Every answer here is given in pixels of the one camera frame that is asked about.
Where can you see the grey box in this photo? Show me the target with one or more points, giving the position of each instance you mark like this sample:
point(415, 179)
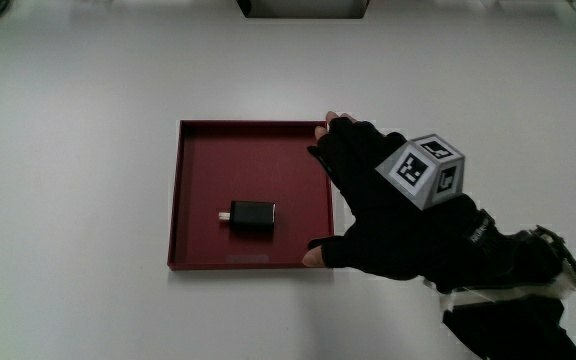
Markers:
point(303, 8)

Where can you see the person's right forearm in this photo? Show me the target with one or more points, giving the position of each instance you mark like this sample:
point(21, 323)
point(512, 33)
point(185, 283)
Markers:
point(518, 300)

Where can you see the person's right hand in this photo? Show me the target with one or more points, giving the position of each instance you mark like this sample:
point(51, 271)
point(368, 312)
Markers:
point(373, 220)

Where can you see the black charger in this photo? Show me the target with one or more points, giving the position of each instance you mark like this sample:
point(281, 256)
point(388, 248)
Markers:
point(250, 215)

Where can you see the dark red square plate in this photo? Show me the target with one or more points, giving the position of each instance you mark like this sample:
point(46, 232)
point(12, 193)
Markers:
point(253, 175)

